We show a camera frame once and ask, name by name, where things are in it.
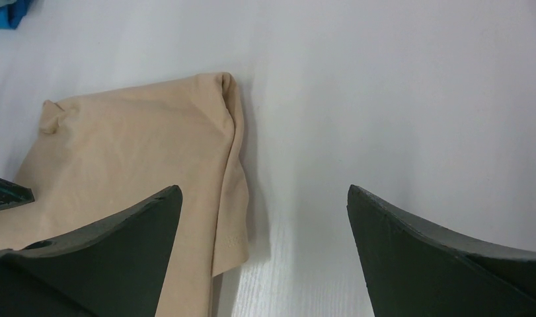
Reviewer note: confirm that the beige t shirt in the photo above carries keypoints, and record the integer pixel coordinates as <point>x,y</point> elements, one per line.
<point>102,153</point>

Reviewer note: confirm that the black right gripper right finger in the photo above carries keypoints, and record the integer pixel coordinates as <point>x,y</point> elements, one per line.
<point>414,267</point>

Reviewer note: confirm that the folded bright blue t shirt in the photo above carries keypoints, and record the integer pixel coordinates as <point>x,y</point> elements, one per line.
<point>11,15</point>

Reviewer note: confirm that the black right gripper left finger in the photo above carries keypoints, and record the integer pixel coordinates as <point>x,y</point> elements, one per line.
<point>113,267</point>

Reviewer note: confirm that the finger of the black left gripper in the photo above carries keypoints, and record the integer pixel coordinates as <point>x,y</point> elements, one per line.
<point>13,195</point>

